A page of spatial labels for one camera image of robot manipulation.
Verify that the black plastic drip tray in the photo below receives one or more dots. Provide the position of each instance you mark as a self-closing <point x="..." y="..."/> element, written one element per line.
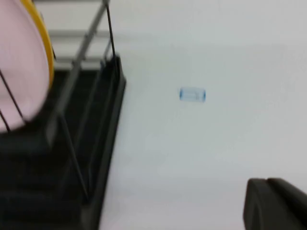
<point x="36" y="179"/>

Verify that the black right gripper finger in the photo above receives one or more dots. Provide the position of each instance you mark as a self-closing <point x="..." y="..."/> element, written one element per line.
<point x="275" y="206"/>

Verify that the pink plate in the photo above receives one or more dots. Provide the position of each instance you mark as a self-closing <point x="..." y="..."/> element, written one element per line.
<point x="21" y="60"/>

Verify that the blue rectangle table mark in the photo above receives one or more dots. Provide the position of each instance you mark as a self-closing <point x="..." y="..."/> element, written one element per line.
<point x="192" y="95"/>

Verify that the yellow plate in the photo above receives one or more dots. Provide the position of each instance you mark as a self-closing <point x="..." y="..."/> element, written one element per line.
<point x="46" y="40"/>

